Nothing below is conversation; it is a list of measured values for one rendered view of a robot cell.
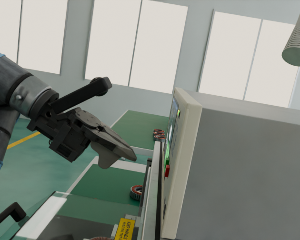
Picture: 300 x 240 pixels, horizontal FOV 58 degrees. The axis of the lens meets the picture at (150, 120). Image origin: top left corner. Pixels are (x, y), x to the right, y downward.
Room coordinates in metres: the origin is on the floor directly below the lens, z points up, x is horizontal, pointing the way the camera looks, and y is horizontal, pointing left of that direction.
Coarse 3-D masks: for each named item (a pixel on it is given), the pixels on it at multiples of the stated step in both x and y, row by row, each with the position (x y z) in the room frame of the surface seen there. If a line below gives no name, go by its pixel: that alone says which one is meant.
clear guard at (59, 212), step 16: (64, 192) 0.54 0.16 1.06; (32, 208) 0.51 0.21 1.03; (48, 208) 0.47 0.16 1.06; (64, 208) 0.48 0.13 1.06; (80, 208) 0.49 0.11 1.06; (96, 208) 0.50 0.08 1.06; (112, 208) 0.51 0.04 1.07; (128, 208) 0.52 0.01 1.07; (144, 208) 0.54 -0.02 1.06; (16, 224) 0.45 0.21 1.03; (32, 224) 0.41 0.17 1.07; (48, 224) 0.42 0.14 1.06; (64, 224) 0.43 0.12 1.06; (80, 224) 0.44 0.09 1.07; (96, 224) 0.45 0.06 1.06; (112, 224) 0.46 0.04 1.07
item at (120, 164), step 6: (96, 156) 1.69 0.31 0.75; (90, 162) 1.57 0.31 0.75; (96, 162) 1.58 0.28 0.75; (120, 162) 1.66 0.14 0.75; (126, 162) 1.67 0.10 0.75; (132, 162) 1.69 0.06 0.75; (120, 168) 1.56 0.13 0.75; (126, 168) 1.57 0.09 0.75; (132, 168) 1.59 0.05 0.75; (138, 168) 1.61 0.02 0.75; (144, 168) 1.63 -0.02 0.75; (78, 180) 1.29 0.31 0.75; (72, 186) 1.21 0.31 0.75; (66, 192) 1.14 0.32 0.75
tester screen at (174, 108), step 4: (172, 104) 0.76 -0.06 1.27; (176, 104) 0.60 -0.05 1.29; (172, 108) 0.73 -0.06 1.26; (176, 108) 0.58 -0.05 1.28; (172, 112) 0.69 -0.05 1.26; (176, 112) 0.55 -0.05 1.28; (172, 116) 0.66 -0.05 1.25; (172, 120) 0.63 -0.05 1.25; (172, 124) 0.60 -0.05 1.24; (168, 128) 0.75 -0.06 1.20; (172, 128) 0.58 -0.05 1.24; (168, 132) 0.71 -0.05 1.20; (172, 132) 0.55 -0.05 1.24; (168, 136) 0.68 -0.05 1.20; (168, 140) 0.65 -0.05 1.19; (164, 148) 0.76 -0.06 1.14; (164, 152) 0.72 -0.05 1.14; (164, 156) 0.68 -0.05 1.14; (168, 156) 0.54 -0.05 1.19; (164, 160) 0.65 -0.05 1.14; (164, 164) 0.62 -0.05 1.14; (164, 168) 0.59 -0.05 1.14; (164, 172) 0.57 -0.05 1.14; (164, 176) 0.54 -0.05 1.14
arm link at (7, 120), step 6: (0, 108) 0.53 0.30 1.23; (6, 108) 0.54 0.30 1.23; (12, 108) 0.55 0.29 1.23; (0, 114) 0.53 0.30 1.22; (6, 114) 0.54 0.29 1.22; (12, 114) 0.56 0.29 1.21; (18, 114) 0.60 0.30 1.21; (0, 120) 0.52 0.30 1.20; (6, 120) 0.54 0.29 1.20; (12, 120) 0.55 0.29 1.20; (0, 126) 0.52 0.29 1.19; (6, 126) 0.53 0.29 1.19; (12, 126) 0.55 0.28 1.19
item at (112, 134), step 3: (105, 129) 0.53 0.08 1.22; (108, 129) 0.54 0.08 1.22; (105, 132) 0.52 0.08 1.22; (108, 132) 0.52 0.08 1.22; (111, 132) 0.53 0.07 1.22; (111, 135) 0.52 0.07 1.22; (114, 135) 0.52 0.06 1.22; (117, 135) 0.54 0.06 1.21; (114, 138) 0.52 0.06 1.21; (117, 138) 0.52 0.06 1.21; (120, 138) 0.53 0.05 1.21; (120, 141) 0.52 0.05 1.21; (123, 141) 0.52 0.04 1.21; (123, 144) 0.52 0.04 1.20; (126, 144) 0.52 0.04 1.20; (129, 147) 0.51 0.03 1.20; (132, 150) 0.51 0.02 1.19; (135, 156) 0.51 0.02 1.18
